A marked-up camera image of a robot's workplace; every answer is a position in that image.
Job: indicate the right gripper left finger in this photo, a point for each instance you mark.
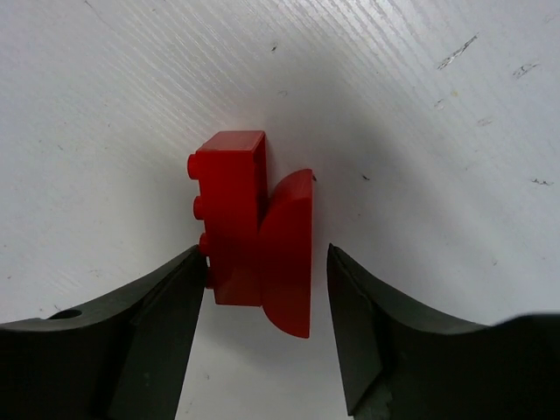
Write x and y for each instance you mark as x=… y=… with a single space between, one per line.
x=119 y=356

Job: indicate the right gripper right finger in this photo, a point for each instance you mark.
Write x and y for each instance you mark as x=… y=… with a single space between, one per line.
x=401 y=359

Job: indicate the red large lego brick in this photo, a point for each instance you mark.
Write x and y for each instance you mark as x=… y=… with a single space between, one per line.
x=258 y=242

